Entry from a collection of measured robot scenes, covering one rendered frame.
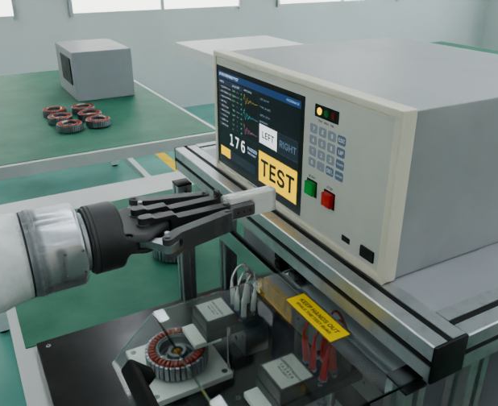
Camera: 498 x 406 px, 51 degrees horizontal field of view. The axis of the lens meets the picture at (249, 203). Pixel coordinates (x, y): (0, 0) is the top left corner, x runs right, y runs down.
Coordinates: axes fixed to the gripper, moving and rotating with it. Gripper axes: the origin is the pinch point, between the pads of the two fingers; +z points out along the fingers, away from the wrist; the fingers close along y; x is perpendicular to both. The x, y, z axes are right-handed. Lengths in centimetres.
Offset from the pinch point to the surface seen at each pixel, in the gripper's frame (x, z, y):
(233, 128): 2.3, 9.4, -22.2
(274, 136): 4.5, 9.4, -9.4
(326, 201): -0.1, 8.8, 4.2
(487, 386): -20.9, 21.5, 22.6
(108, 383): -41.1, -15.8, -23.0
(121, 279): -43, -3, -57
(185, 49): 2, 37, -108
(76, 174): -117, 36, -328
